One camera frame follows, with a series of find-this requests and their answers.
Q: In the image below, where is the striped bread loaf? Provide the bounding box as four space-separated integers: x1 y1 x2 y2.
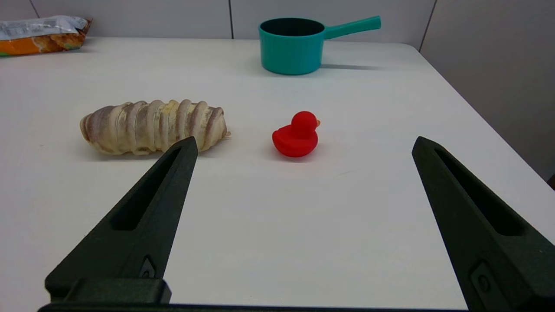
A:
80 99 230 156

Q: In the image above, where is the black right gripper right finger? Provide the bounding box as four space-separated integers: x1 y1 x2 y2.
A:
412 136 555 312

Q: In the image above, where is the orange snack packet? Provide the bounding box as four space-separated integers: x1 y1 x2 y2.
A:
0 16 93 57

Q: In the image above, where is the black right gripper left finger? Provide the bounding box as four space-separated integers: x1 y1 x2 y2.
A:
45 136 199 302

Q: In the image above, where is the red rubber duck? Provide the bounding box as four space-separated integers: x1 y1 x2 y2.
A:
272 111 321 157

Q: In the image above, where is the teal saucepan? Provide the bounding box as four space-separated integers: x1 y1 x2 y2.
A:
259 16 382 75

